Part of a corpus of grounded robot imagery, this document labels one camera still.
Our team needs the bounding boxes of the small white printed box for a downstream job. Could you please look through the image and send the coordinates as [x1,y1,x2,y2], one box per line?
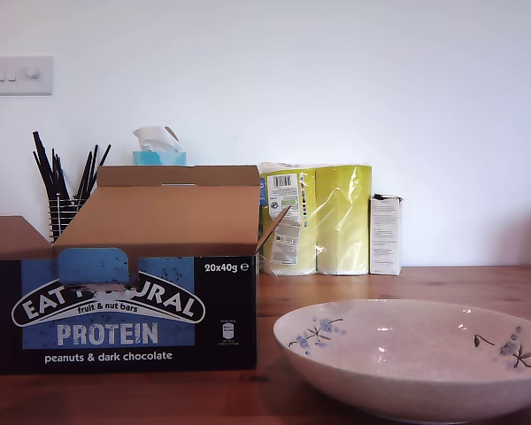
[368,192,404,276]

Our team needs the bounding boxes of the black blue snackbar carton box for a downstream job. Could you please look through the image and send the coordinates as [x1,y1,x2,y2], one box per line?
[0,164,292,376]

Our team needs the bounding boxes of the white plate with blue flowers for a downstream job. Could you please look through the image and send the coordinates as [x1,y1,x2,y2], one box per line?
[272,297,531,424]

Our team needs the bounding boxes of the yellow paper towel pack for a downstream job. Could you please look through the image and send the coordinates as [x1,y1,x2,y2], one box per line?
[257,161,373,276]

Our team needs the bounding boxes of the black wire basket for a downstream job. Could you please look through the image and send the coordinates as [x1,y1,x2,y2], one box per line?
[47,197,88,243]

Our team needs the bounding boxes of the white wall light switch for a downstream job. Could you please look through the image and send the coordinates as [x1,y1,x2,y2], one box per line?
[0,56,54,97]

